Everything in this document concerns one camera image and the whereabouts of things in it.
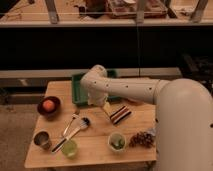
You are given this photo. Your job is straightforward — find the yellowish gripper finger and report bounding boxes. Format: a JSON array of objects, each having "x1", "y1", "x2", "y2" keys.
[{"x1": 102, "y1": 102, "x2": 112, "y2": 116}]

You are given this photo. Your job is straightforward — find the orange apple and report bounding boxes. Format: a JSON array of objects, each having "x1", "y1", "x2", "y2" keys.
[{"x1": 43, "y1": 100, "x2": 55, "y2": 112}]

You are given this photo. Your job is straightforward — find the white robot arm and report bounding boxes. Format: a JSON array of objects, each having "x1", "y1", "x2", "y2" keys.
[{"x1": 81, "y1": 65, "x2": 213, "y2": 171}]

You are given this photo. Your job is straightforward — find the white cup with green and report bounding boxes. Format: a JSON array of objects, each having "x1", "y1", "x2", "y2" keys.
[{"x1": 107, "y1": 132, "x2": 127, "y2": 153}]

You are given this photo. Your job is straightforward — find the green plastic cup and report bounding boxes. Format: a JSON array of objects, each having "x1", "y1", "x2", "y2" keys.
[{"x1": 61, "y1": 140, "x2": 78, "y2": 158}]

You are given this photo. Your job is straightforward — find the metal cup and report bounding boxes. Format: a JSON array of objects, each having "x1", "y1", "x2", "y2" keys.
[{"x1": 33, "y1": 131, "x2": 52, "y2": 150}]

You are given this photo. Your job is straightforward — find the green tray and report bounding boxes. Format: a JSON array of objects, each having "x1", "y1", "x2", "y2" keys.
[{"x1": 71, "y1": 69, "x2": 121, "y2": 107}]

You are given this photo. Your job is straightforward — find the metal fork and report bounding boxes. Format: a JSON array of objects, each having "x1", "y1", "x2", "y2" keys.
[{"x1": 62, "y1": 114, "x2": 79, "y2": 137}]

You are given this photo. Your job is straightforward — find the purple grape bunch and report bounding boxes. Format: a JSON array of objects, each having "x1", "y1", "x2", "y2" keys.
[{"x1": 129, "y1": 132, "x2": 154, "y2": 148}]

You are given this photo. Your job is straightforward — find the wooden table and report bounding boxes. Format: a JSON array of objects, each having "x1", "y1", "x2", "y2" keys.
[{"x1": 25, "y1": 81, "x2": 156, "y2": 168}]

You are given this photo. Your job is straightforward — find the dark red bowl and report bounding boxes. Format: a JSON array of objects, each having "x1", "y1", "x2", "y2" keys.
[{"x1": 37, "y1": 96, "x2": 61, "y2": 118}]

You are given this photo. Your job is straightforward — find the black handled knife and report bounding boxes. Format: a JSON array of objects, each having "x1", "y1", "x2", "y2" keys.
[{"x1": 51, "y1": 127, "x2": 80, "y2": 153}]

